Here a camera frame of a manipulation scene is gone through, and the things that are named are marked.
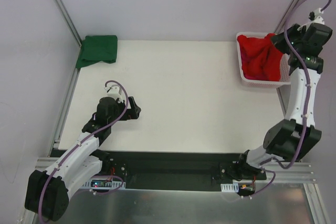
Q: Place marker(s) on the left white cable duct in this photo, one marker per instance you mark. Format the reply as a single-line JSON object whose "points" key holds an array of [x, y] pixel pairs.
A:
{"points": [[101, 184]]}

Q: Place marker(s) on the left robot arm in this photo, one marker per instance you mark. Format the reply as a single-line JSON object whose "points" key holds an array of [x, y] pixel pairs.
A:
{"points": [[50, 191]]}

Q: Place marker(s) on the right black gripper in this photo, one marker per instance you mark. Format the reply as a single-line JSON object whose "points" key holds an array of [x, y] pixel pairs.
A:
{"points": [[281, 40]]}

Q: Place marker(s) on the right white cable duct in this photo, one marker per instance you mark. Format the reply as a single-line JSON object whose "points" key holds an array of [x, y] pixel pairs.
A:
{"points": [[230, 188]]}

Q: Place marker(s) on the white plastic basket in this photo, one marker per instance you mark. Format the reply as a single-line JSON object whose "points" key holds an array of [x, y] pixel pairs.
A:
{"points": [[284, 68]]}

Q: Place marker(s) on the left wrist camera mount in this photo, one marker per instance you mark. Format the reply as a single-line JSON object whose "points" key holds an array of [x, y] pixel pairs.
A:
{"points": [[114, 91]]}

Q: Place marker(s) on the white cable duct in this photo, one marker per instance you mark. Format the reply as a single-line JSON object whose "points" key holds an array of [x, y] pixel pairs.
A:
{"points": [[230, 188], [101, 184]]}

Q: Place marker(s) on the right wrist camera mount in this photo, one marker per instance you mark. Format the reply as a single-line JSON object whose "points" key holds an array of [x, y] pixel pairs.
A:
{"points": [[315, 17]]}

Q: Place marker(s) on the red t shirt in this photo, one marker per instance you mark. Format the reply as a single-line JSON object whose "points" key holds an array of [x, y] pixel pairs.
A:
{"points": [[260, 58]]}

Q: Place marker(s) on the folded green t shirt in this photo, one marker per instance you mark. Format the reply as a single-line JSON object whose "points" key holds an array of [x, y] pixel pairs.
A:
{"points": [[97, 48]]}

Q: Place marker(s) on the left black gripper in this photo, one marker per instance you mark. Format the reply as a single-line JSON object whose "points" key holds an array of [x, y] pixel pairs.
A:
{"points": [[128, 109]]}

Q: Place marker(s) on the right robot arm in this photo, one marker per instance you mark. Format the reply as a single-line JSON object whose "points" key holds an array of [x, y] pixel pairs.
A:
{"points": [[293, 137]]}

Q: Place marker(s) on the aluminium frame rail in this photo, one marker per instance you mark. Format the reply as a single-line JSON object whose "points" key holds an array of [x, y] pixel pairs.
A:
{"points": [[299, 173]]}

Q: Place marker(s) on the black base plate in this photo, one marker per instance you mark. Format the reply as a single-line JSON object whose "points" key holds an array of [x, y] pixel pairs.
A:
{"points": [[177, 171]]}

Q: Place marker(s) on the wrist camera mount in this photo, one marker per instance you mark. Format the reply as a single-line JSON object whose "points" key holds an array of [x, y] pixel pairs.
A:
{"points": [[114, 91], [315, 17]]}

